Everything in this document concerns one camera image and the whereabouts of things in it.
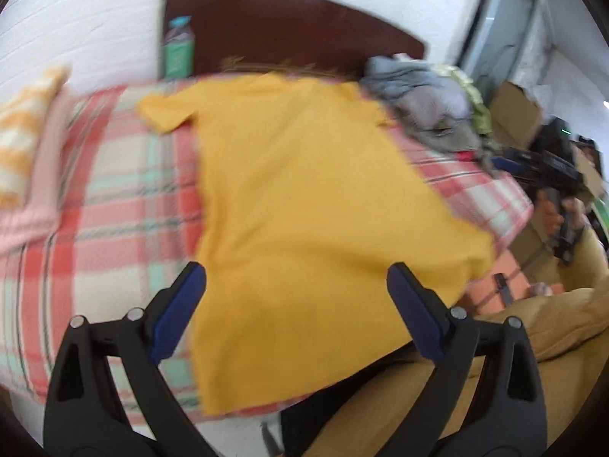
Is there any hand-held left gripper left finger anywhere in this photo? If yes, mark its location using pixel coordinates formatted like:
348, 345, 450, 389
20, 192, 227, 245
43, 261, 216, 457

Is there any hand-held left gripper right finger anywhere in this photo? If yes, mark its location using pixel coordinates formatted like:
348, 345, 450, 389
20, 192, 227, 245
386, 262, 548, 457

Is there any yellow t-shirt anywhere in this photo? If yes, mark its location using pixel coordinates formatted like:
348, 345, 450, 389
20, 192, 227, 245
137, 72, 498, 416

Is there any pile of grey clothes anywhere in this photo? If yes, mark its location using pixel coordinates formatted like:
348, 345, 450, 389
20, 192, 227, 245
360, 55, 496, 165

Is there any person's right hand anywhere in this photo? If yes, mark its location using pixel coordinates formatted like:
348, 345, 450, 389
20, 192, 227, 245
545, 195, 587, 249

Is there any cardboard box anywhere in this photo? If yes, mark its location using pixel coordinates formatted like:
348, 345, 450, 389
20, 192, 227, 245
489, 81, 546, 149

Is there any person's tan jacket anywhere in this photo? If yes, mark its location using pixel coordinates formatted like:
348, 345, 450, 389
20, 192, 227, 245
281, 284, 609, 457

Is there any yellow-green cloth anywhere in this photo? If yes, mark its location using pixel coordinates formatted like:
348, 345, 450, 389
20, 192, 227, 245
440, 63, 494, 137

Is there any red plaid blanket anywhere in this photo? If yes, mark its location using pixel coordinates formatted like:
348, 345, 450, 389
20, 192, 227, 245
0, 77, 534, 428

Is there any pink cloth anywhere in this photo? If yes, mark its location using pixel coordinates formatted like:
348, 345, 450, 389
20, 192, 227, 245
0, 93, 83, 254

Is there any orange striped pillow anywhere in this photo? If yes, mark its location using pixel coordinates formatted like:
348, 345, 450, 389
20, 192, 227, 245
0, 64, 72, 210

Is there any green label plastic bottle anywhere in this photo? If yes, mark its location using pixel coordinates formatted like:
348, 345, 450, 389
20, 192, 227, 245
163, 15, 196, 80

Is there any dark wooden headboard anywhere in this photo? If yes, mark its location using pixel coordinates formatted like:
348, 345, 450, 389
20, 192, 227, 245
159, 0, 427, 80

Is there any window frame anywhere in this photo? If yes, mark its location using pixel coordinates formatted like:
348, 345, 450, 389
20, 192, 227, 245
456, 0, 572, 87

